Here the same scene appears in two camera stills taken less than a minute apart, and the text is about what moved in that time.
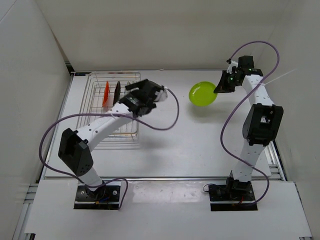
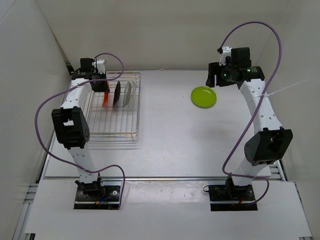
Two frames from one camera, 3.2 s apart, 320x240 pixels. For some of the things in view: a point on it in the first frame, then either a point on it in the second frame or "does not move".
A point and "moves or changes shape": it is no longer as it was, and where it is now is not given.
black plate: (117, 94) does not move
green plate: (201, 93) moves or changes shape
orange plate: (106, 93) does not move
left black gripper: (138, 84) → (103, 88)
